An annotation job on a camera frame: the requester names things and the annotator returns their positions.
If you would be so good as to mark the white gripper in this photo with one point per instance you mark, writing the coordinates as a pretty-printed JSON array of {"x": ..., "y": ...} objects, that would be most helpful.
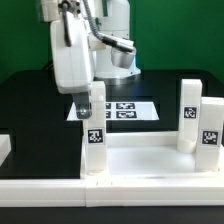
[{"x": 73, "y": 66}]

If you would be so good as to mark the white desk top tray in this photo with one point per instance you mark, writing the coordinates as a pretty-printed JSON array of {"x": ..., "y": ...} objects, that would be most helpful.
[{"x": 142, "y": 154}]

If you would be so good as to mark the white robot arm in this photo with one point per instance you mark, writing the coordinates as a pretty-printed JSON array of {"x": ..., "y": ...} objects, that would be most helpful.
[{"x": 110, "y": 17}]

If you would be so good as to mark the white marker plate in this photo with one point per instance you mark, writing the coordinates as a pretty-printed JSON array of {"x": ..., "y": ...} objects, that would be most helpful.
[{"x": 124, "y": 111}]

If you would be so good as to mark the white left rail block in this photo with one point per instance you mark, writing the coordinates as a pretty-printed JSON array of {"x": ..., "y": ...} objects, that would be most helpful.
[{"x": 5, "y": 147}]

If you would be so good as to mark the white front rail barrier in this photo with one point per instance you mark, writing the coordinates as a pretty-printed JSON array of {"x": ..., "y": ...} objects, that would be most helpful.
[{"x": 115, "y": 192}]

